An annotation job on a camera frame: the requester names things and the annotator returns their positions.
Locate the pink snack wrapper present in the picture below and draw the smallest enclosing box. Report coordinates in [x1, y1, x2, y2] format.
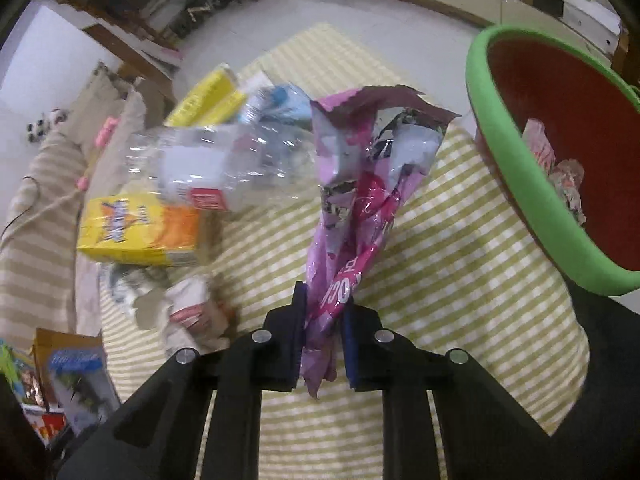
[300, 84, 457, 396]

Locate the brown cardboard box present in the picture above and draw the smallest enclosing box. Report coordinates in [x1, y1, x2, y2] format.
[32, 328, 103, 410]

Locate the striped beige sofa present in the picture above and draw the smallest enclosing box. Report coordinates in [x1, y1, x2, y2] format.
[1, 63, 137, 349]

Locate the flat yellow packet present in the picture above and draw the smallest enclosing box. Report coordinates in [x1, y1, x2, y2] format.
[195, 90, 247, 127]

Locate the yellow medicine box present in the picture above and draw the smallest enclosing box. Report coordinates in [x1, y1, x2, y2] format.
[163, 63, 238, 127]

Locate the green rimmed red trash bin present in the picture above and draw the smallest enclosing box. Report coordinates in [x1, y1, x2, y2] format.
[465, 25, 639, 296]

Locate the blue white small wrapper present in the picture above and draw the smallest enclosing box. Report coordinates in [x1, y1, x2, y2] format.
[236, 84, 311, 129]

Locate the newspaper ball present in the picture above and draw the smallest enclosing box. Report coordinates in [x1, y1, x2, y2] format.
[522, 118, 587, 226]

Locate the white shoe box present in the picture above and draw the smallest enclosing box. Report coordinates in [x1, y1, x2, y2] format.
[562, 0, 622, 55]

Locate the yellow orange snack box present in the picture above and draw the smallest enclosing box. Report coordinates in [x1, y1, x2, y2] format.
[77, 193, 202, 266]

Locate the pink toy wand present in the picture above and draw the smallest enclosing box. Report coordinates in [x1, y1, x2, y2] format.
[76, 116, 119, 192]

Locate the crushed clear plastic bottle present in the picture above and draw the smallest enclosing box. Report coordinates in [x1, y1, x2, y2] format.
[125, 122, 318, 212]

